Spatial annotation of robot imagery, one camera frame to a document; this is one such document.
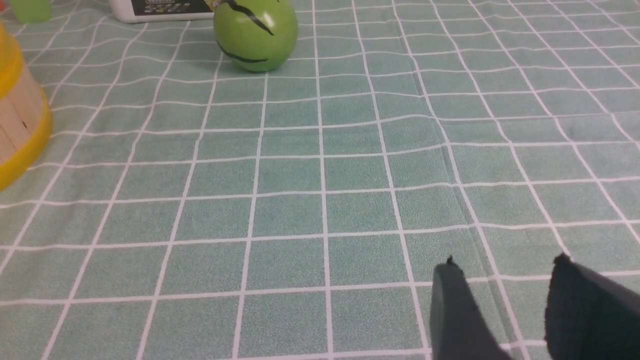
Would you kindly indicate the yellow bamboo steamer basket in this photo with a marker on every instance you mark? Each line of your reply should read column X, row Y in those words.
column 26, row 119

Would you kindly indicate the green cube block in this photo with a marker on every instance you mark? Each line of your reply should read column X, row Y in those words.
column 31, row 11

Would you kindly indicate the green checkered tablecloth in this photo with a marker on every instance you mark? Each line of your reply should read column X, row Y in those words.
column 185, row 209

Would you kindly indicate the green toy apple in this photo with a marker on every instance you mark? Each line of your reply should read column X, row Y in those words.
column 256, row 35

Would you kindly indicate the green lidded plastic box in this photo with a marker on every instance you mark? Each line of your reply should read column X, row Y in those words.
column 147, row 11

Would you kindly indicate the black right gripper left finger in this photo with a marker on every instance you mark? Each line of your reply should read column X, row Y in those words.
column 458, row 330

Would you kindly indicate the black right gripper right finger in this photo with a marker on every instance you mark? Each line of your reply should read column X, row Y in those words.
column 588, row 316

